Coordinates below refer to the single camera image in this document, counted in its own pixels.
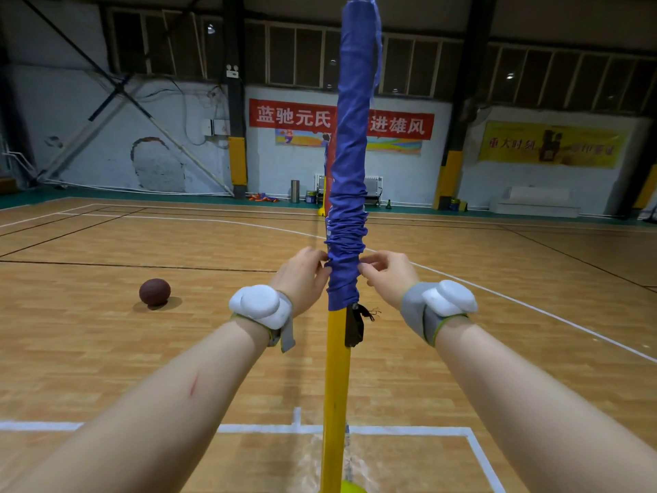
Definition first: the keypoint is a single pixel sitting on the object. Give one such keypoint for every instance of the person's right hand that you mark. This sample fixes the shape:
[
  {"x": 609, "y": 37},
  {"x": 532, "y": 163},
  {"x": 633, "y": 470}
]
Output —
[{"x": 391, "y": 282}]

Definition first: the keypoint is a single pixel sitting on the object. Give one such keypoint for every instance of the person's left hand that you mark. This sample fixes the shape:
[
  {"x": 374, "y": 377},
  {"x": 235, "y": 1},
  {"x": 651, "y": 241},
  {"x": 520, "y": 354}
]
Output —
[{"x": 297, "y": 282}]

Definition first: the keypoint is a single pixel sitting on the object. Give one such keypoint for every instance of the person's left thumb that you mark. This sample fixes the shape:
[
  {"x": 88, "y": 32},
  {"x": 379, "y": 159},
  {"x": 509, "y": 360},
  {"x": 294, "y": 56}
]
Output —
[{"x": 323, "y": 277}]

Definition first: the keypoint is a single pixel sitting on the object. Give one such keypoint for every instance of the person's right thumb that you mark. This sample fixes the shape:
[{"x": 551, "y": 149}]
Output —
[{"x": 368, "y": 273}]

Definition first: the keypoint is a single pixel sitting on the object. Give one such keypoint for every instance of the blue fabric pole sleeve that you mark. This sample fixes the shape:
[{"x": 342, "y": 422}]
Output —
[{"x": 351, "y": 148}]

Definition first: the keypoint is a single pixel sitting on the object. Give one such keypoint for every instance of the person's left forearm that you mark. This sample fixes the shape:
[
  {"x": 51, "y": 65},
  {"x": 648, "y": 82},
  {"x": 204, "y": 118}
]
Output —
[{"x": 154, "y": 405}]

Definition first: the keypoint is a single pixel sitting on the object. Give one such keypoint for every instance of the person's right forearm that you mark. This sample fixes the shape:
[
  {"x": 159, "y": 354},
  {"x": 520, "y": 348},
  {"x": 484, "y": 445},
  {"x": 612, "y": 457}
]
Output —
[{"x": 534, "y": 410}]

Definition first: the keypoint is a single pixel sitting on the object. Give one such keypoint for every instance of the small bucket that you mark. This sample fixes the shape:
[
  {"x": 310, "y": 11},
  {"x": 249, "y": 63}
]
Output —
[{"x": 310, "y": 197}]

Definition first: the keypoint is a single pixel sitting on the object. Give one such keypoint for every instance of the distant yellow net pole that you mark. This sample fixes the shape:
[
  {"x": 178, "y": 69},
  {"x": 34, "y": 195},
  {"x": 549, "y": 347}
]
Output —
[{"x": 323, "y": 195}]

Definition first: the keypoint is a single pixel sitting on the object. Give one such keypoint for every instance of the grey metal bin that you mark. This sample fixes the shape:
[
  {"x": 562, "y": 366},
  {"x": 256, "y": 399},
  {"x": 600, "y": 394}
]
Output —
[{"x": 295, "y": 191}]

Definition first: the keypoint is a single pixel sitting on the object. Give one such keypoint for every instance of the orange items on floor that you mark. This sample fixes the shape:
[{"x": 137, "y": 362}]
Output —
[{"x": 263, "y": 198}]

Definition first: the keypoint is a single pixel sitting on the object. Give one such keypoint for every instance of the blue and yellow buckets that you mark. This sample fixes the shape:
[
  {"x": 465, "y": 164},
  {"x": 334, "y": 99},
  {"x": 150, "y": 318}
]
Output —
[{"x": 457, "y": 205}]

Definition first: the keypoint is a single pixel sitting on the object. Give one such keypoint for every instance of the yellow column padding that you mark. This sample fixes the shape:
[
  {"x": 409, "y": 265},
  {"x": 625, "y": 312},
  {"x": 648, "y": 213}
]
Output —
[
  {"x": 237, "y": 161},
  {"x": 648, "y": 187},
  {"x": 449, "y": 179}
]

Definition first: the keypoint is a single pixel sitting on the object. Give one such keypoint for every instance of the brown basketball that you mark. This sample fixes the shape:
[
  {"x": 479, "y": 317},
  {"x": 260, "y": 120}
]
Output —
[{"x": 154, "y": 292}]

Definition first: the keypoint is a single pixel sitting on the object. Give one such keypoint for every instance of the white bench block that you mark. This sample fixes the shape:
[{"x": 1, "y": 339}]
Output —
[{"x": 536, "y": 202}]

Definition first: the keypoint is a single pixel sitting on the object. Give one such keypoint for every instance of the white electrical box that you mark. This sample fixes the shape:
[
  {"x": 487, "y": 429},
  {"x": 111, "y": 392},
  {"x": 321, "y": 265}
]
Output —
[{"x": 215, "y": 127}]

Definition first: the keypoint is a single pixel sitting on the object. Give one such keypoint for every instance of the yellow pole base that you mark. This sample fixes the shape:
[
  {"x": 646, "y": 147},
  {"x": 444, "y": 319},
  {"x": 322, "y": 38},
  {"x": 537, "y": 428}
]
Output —
[{"x": 354, "y": 488}]

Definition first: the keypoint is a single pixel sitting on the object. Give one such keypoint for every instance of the white emergency light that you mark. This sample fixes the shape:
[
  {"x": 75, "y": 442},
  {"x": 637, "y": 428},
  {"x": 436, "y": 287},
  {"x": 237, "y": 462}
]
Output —
[{"x": 232, "y": 71}]

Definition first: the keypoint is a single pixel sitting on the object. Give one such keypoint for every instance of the dark diagonal steel brace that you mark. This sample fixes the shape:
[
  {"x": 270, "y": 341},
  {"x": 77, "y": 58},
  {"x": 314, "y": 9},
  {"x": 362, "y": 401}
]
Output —
[{"x": 110, "y": 102}]

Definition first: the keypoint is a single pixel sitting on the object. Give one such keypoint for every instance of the white wall radiator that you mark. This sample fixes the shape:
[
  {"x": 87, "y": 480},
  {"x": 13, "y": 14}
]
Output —
[{"x": 372, "y": 188}]

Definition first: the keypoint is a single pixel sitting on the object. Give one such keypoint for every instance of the colourful wall banner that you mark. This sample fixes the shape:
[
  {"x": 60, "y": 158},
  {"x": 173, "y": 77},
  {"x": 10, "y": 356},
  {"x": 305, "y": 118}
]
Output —
[{"x": 297, "y": 138}]

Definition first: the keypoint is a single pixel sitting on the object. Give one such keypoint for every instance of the red wall banner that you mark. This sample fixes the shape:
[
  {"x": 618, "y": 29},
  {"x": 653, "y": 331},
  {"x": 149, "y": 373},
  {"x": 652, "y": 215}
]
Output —
[{"x": 287, "y": 113}]

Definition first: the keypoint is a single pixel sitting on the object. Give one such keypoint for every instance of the yellow wall banner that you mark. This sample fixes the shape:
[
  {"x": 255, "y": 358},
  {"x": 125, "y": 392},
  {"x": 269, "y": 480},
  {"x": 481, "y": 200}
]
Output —
[{"x": 552, "y": 144}]

